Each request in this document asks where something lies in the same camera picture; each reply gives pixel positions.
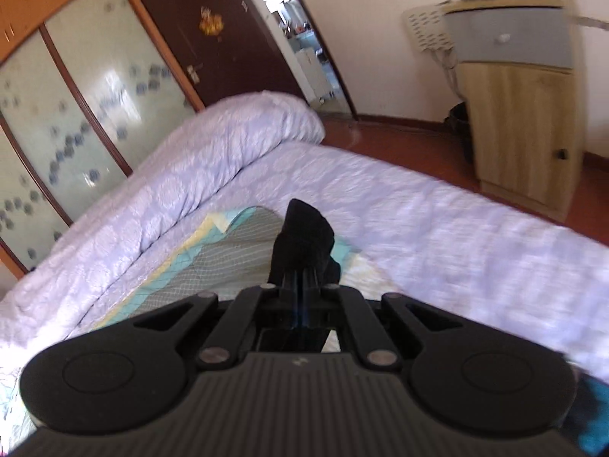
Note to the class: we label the dark brown door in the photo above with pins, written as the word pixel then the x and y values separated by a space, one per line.
pixel 238 52

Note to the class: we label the lilac floral quilt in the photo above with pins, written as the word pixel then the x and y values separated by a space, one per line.
pixel 428 219

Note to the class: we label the black pants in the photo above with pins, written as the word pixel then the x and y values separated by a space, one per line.
pixel 303 243

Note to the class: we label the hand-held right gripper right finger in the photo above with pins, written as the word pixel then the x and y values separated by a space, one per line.
pixel 307 301

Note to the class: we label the wooden cabinet with grey drawer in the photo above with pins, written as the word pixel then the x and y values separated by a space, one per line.
pixel 518 119

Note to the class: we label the teal grey patterned blanket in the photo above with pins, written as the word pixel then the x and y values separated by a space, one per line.
pixel 223 252

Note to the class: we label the white perforated plastic panel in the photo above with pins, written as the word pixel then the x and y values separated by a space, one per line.
pixel 426 26

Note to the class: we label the white appliance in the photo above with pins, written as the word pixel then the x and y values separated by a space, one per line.
pixel 311 74

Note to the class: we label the wooden wardrobe frosted glass doors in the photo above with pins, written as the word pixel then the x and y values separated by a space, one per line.
pixel 76 100

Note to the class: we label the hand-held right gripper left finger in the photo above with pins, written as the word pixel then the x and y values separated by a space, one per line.
pixel 289 301

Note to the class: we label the gold door ornament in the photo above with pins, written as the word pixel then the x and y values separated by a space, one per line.
pixel 211 21

